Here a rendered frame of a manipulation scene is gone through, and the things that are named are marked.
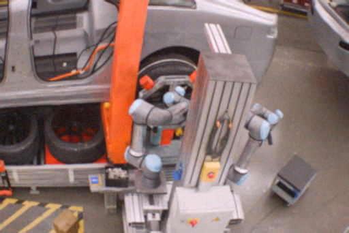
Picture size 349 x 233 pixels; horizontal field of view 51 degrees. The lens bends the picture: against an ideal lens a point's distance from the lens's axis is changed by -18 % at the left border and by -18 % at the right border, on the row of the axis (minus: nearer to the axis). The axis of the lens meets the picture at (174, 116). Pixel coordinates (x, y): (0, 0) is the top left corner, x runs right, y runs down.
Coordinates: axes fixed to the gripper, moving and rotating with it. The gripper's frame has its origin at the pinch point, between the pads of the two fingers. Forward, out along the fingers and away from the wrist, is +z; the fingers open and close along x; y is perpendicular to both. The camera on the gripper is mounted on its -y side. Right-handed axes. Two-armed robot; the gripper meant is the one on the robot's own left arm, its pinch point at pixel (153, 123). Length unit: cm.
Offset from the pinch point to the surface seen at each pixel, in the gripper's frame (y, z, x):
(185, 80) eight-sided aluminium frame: 0.2, -28.4, 37.7
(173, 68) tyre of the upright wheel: -14, -30, 39
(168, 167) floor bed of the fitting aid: 34, 66, 72
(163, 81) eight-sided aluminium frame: -13.6, -20.4, 28.5
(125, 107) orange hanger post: -22.2, -4.3, -13.8
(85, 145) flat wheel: -38, 63, 11
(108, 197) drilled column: 4, 80, -9
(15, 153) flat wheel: -90, 98, -28
